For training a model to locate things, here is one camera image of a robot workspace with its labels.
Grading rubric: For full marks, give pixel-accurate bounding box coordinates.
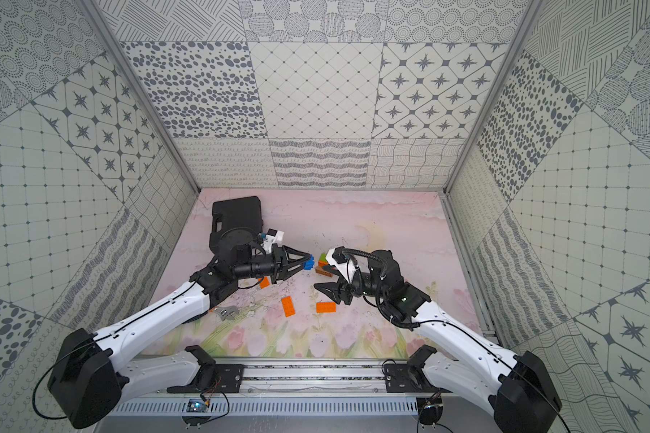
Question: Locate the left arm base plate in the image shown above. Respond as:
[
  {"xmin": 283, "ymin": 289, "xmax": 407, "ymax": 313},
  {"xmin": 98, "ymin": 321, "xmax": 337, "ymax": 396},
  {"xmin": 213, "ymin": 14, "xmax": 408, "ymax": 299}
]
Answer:
[{"xmin": 166, "ymin": 364, "xmax": 246, "ymax": 394}]

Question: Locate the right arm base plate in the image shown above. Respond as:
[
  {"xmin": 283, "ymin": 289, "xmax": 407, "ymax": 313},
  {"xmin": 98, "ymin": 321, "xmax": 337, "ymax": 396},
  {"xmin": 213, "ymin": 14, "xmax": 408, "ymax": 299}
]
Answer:
[{"xmin": 381, "ymin": 360, "xmax": 449, "ymax": 393}]

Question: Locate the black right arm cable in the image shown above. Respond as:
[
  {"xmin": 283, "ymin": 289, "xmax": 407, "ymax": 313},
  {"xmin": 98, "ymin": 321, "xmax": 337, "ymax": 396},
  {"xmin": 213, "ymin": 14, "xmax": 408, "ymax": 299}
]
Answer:
[{"xmin": 335, "ymin": 246, "xmax": 391, "ymax": 277}]

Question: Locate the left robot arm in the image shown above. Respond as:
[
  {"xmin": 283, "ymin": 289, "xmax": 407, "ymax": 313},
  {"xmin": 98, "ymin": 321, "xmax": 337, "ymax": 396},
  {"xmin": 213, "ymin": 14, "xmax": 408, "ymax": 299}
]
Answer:
[{"xmin": 43, "ymin": 228, "xmax": 312, "ymax": 429}]

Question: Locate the green circuit board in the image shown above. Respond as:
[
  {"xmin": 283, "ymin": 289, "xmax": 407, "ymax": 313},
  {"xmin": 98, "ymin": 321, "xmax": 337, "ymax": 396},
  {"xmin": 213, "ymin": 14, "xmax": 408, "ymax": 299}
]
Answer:
[{"xmin": 184, "ymin": 399, "xmax": 211, "ymax": 417}]

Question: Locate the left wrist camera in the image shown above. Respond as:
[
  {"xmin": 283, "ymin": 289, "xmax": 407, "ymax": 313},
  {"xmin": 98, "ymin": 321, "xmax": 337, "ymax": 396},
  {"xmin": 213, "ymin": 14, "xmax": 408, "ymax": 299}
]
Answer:
[{"xmin": 259, "ymin": 228, "xmax": 285, "ymax": 254}]

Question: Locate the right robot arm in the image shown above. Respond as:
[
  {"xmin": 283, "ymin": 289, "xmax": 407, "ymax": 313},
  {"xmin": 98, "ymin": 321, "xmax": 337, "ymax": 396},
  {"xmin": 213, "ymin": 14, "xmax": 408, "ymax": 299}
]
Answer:
[{"xmin": 314, "ymin": 251, "xmax": 563, "ymax": 432}]

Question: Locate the black plastic case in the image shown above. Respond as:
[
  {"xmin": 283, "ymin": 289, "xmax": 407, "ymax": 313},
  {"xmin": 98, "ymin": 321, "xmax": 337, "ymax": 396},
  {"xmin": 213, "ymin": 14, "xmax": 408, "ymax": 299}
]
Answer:
[{"xmin": 209, "ymin": 196, "xmax": 264, "ymax": 254}]

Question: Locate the tan 2x4 lego plate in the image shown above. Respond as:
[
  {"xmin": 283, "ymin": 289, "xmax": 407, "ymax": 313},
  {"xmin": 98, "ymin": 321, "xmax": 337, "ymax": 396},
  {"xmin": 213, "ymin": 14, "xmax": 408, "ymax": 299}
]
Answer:
[{"xmin": 315, "ymin": 267, "xmax": 333, "ymax": 278}]

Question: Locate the aluminium front rail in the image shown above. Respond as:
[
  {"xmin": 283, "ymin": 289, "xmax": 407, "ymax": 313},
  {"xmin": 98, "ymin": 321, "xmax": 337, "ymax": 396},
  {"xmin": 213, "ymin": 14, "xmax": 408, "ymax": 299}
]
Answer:
[{"xmin": 86, "ymin": 355, "xmax": 537, "ymax": 399}]

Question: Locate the small orange lego brick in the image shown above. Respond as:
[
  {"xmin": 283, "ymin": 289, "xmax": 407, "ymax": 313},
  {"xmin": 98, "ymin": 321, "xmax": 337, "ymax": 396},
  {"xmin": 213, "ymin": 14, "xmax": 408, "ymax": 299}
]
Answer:
[{"xmin": 259, "ymin": 277, "xmax": 271, "ymax": 289}]

